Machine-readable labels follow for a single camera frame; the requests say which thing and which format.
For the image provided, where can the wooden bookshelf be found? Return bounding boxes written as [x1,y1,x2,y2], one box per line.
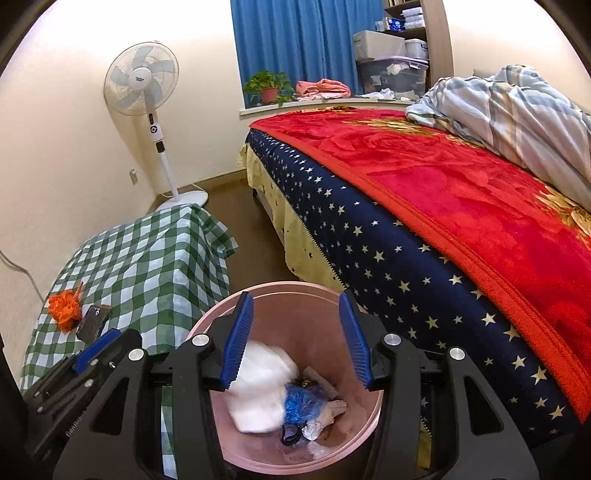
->
[383,0,454,86]

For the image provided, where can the navy star bedsheet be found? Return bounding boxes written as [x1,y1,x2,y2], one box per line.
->
[245,130,577,440]

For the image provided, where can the red floral blanket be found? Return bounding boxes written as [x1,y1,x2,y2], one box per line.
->
[249,107,590,423]

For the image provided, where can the potted green plant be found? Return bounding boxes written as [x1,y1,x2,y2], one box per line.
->
[242,70,294,106]

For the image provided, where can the blue curtain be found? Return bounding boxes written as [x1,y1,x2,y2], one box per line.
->
[230,0,384,94]

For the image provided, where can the white standing fan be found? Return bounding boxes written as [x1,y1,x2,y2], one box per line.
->
[103,42,208,210]

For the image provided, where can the white paper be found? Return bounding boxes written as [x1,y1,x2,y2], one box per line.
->
[224,341,298,434]

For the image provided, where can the orange plastic bag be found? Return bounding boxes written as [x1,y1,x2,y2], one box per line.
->
[48,282,83,332]

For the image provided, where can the small clear storage box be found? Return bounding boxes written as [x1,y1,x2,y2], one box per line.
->
[405,39,429,60]

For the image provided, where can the plaid blue grey duvet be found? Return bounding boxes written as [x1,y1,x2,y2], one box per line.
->
[406,65,590,209]

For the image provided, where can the green checkered tablecloth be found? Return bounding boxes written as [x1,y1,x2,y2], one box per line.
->
[3,206,236,479]

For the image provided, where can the blue plastic bag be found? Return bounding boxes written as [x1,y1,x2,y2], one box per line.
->
[283,384,329,426]

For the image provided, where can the grey wall cable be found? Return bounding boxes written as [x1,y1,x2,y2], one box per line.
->
[0,248,46,303]

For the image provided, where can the pink folded clothes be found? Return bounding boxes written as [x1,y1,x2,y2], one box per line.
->
[295,79,351,100]

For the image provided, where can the white tissue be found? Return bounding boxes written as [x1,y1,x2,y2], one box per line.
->
[301,400,348,441]

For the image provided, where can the white wall outlet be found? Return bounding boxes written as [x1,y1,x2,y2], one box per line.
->
[129,169,138,185]

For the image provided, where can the yellow bed skirt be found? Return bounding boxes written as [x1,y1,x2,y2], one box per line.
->
[238,143,345,292]

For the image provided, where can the grey cardboard box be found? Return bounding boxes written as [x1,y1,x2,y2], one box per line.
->
[352,30,406,62]

